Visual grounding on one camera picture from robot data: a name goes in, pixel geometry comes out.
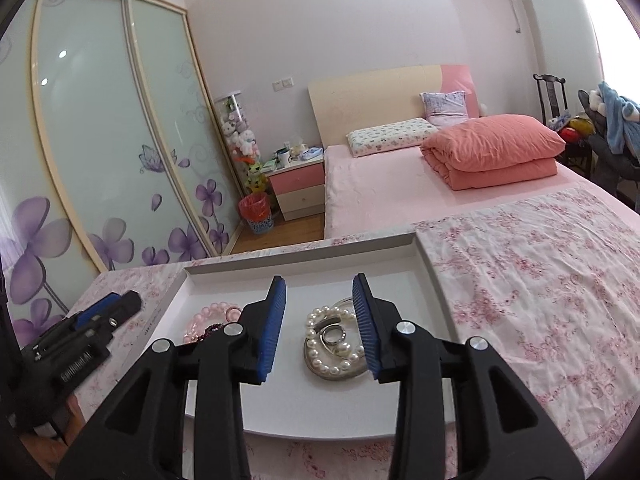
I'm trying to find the large pink bead bracelet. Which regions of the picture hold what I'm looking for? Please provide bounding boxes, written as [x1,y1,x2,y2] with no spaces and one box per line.
[182,301,246,343]

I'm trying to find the silver cuff bangle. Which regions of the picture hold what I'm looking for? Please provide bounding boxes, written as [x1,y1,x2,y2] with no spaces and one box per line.
[304,310,371,382]

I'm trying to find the plain pink bed sheet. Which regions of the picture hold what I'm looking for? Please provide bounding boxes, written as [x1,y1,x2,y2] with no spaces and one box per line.
[324,142,621,241]

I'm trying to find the silver ring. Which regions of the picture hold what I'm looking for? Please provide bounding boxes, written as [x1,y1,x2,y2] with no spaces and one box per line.
[320,326,348,348]

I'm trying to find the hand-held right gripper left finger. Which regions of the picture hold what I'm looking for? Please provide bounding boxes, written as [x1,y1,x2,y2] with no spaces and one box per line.
[55,275,288,480]

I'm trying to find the beige and pink headboard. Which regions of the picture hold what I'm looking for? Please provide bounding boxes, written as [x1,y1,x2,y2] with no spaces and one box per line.
[307,63,481,148]

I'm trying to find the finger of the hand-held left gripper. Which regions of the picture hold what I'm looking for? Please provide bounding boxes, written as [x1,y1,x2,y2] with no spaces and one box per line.
[75,292,123,323]
[97,290,142,329]

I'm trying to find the dark wooden chair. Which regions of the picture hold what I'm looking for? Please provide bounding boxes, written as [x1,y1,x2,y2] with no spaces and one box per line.
[532,73,568,126]

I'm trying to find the pink floral bed sheet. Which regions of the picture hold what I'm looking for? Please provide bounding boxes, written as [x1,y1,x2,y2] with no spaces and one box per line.
[65,187,640,480]

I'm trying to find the grey padded chair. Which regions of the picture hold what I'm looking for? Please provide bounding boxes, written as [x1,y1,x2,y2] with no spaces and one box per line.
[577,89,640,206]

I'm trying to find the red and yellow toy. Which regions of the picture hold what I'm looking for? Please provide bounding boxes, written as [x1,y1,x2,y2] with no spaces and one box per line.
[547,112,593,143]

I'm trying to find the purple patterned pillow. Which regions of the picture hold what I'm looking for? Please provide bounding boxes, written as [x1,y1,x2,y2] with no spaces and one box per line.
[419,91,471,128]

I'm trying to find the dark red garnet bracelet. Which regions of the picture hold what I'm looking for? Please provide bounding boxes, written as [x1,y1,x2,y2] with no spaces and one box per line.
[182,324,226,346]

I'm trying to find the clear tube of plush toys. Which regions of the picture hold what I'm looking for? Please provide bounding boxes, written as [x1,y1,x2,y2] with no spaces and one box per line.
[214,91,271,196]

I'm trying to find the white patterned pillow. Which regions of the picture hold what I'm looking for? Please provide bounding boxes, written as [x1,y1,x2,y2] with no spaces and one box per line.
[346,117,441,158]

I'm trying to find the red and blue waste basket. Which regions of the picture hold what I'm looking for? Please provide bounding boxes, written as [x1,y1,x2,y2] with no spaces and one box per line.
[238,192,273,235]

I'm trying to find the coral folded quilt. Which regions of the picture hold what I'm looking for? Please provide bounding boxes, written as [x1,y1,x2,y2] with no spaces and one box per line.
[420,114,567,191]

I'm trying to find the assorted small nightstand items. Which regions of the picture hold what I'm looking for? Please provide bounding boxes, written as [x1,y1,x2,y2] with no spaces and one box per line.
[272,142,325,171]

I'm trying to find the blue plush robe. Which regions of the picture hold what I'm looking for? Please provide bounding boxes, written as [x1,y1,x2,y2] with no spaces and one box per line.
[597,81,640,156]

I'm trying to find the grey jewelry tray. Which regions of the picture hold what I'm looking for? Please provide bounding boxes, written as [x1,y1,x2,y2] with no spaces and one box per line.
[125,232,458,443]

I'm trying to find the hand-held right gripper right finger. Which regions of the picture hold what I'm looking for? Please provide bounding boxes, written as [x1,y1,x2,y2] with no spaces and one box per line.
[351,273,586,480]

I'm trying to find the floral sliding door wardrobe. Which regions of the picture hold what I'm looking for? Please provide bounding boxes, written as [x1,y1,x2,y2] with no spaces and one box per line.
[0,0,241,346]

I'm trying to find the white pearl necklace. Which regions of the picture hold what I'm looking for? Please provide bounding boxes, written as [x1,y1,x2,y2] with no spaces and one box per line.
[304,307,368,378]

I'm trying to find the pink and beige nightstand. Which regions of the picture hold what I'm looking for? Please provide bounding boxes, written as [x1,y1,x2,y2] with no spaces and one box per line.
[264,152,327,222]

